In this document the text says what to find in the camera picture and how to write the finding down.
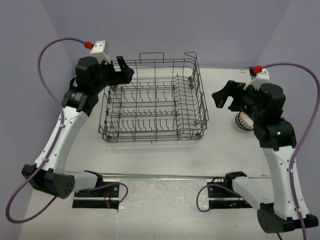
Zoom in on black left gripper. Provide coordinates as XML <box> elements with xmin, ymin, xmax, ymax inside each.
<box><xmin>92</xmin><ymin>55</ymin><xmax>134</xmax><ymax>93</ymax></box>

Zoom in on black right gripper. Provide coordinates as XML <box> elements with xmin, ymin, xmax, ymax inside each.
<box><xmin>212</xmin><ymin>79</ymin><xmax>264</xmax><ymax>121</ymax></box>

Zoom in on white bowl teal stripes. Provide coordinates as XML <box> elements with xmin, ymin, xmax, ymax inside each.
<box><xmin>235</xmin><ymin>112</ymin><xmax>254</xmax><ymax>132</ymax></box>

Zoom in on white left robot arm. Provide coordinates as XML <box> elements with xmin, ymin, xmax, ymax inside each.
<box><xmin>22</xmin><ymin>56</ymin><xmax>135</xmax><ymax>199</ymax></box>

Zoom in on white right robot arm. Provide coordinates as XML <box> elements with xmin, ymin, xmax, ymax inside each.
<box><xmin>211</xmin><ymin>80</ymin><xmax>319</xmax><ymax>234</ymax></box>

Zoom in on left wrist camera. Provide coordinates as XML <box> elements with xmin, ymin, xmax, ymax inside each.
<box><xmin>84</xmin><ymin>40</ymin><xmax>111</xmax><ymax>64</ymax></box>

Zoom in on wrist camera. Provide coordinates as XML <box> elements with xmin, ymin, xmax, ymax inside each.
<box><xmin>243</xmin><ymin>65</ymin><xmax>270</xmax><ymax>90</ymax></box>
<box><xmin>84</xmin><ymin>40</ymin><xmax>111</xmax><ymax>64</ymax></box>

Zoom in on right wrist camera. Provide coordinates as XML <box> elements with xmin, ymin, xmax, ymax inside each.
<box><xmin>243</xmin><ymin>65</ymin><xmax>270</xmax><ymax>90</ymax></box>

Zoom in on grey wire dish rack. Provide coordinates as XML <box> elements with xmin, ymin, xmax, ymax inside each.
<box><xmin>98</xmin><ymin>51</ymin><xmax>209</xmax><ymax>143</ymax></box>

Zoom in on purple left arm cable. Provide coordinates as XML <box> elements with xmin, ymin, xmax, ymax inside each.
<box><xmin>5</xmin><ymin>37</ymin><xmax>130</xmax><ymax>223</ymax></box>

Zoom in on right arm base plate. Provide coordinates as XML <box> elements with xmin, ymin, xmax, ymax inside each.
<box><xmin>207</xmin><ymin>182</ymin><xmax>252</xmax><ymax>210</ymax></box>

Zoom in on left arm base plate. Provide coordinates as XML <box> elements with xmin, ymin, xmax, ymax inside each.
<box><xmin>72</xmin><ymin>183</ymin><xmax>120</xmax><ymax>210</ymax></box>

